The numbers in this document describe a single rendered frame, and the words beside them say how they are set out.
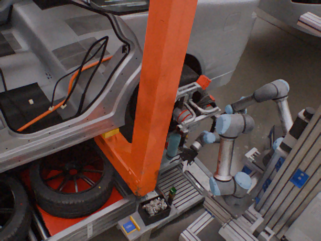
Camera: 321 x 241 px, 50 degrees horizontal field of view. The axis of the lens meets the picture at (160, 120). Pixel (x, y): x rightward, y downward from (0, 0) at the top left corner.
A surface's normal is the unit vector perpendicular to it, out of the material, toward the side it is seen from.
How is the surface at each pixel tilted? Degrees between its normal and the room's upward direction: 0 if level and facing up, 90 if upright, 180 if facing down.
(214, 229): 0
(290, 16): 107
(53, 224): 0
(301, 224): 90
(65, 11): 2
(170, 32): 90
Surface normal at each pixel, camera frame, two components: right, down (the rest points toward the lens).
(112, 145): 0.14, -0.71
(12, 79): 0.56, 0.10
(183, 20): 0.59, 0.62
